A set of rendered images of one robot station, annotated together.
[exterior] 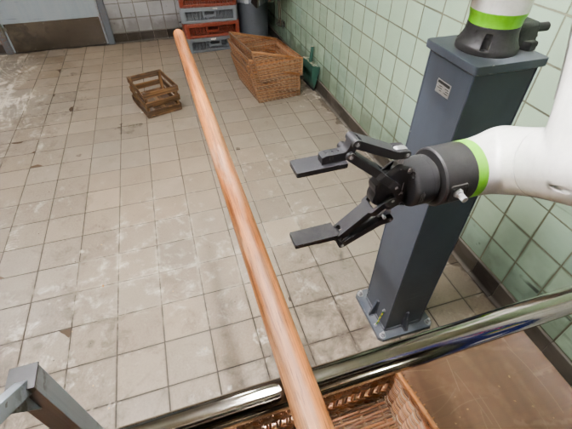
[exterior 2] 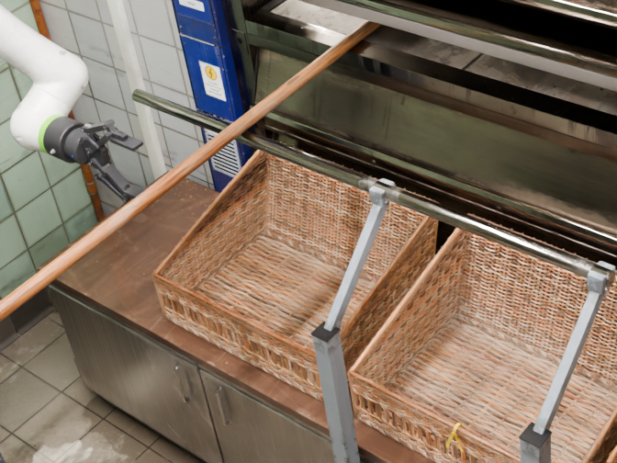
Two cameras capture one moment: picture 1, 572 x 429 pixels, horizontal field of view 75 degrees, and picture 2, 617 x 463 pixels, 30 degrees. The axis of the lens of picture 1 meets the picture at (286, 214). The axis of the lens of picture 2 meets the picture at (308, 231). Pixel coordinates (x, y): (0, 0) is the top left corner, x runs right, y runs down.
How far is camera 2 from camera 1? 2.36 m
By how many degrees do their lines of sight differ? 80
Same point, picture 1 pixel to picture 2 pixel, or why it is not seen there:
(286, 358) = (240, 122)
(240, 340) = not seen: outside the picture
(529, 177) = (73, 95)
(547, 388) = not seen: hidden behind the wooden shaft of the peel
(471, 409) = (142, 271)
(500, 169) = (61, 112)
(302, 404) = (252, 112)
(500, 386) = (109, 263)
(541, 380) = not seen: hidden behind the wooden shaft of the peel
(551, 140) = (62, 76)
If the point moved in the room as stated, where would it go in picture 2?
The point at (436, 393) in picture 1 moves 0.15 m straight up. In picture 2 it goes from (142, 292) to (129, 249)
